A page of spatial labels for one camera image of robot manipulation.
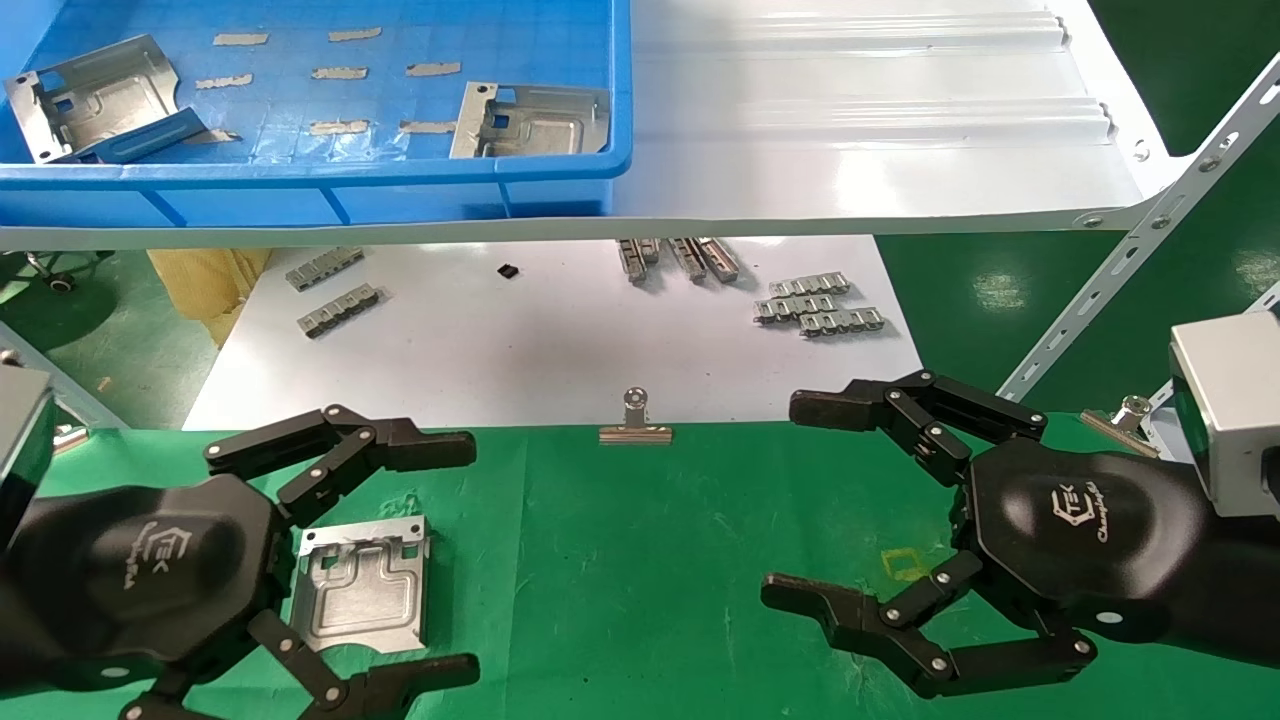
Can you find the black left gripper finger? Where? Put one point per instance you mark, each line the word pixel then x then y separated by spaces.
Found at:
pixel 420 450

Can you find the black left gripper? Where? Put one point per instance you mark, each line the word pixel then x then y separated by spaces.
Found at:
pixel 150 570

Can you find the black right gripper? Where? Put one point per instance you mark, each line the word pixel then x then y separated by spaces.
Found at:
pixel 1080 530

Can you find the stamped sheet metal bracket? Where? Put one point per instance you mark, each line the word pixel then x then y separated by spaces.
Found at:
pixel 542 130
pixel 360 590

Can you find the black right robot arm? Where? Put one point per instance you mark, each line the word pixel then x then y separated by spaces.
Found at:
pixel 1240 580

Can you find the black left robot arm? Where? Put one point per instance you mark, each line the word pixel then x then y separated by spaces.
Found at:
pixel 10 630

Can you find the small metal clip strip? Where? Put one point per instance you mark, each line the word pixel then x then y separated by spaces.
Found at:
pixel 810 284
pixel 842 321
pixel 340 310
pixel 795 308
pixel 325 268

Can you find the green table mat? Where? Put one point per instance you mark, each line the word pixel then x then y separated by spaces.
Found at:
pixel 650 580

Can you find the silver binder clip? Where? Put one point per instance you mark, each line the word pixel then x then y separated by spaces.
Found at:
pixel 1120 430
pixel 636 433
pixel 68 438

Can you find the yellow bag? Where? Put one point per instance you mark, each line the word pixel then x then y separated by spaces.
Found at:
pixel 200 285

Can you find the blue plastic bin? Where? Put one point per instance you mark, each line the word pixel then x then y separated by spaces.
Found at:
pixel 300 195

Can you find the grey tape strip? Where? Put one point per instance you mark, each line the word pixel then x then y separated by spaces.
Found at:
pixel 224 81
pixel 339 127
pixel 355 34
pixel 428 127
pixel 434 69
pixel 340 73
pixel 240 39
pixel 214 136

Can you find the white ribbed shelf panel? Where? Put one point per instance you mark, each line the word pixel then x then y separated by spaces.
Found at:
pixel 850 150

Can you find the black caster wheel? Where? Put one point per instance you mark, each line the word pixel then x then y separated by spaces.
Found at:
pixel 62 282

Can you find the small metal rail piece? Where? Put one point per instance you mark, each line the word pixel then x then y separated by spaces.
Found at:
pixel 687 258
pixel 635 258
pixel 720 260

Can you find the grey metal frame beam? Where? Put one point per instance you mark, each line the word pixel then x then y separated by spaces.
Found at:
pixel 85 400

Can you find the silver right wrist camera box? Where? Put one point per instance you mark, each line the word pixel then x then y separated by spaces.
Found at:
pixel 1230 400

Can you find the stamped metal bracket blue flange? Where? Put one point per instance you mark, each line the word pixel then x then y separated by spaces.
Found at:
pixel 112 90

